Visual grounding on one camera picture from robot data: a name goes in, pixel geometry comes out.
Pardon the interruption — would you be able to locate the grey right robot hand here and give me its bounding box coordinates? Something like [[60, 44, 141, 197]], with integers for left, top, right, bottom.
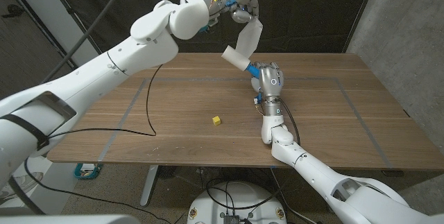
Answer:
[[250, 62, 284, 98]]

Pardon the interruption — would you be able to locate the blue handled white lint roller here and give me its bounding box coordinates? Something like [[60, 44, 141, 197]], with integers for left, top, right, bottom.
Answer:
[[221, 17, 264, 79]]

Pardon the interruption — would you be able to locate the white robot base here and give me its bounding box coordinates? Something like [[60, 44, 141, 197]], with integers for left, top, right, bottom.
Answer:
[[187, 181, 288, 224]]

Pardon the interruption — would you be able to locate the black backdrop curtain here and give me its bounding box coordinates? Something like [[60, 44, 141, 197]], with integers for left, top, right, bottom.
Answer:
[[43, 0, 379, 72]]

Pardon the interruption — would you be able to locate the grey table leg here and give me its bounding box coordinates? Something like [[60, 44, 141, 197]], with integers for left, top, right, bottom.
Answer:
[[140, 164, 160, 207]]

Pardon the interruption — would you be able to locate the teal plastic tray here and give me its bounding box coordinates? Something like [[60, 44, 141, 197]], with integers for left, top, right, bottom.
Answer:
[[74, 163, 103, 180]]

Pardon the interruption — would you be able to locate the white floor platform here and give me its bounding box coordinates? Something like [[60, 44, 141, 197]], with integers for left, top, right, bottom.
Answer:
[[20, 156, 76, 214]]

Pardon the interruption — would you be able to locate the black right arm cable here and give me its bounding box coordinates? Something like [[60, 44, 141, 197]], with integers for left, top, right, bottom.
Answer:
[[279, 98, 302, 146]]

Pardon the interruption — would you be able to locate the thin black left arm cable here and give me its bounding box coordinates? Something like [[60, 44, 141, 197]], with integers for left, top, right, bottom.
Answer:
[[46, 63, 164, 138]]

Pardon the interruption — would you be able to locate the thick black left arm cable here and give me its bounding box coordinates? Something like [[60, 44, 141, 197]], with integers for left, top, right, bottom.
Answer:
[[40, 0, 139, 83]]

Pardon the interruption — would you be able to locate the black wall handle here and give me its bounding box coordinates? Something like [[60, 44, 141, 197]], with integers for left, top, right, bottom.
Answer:
[[1, 4, 25, 19]]

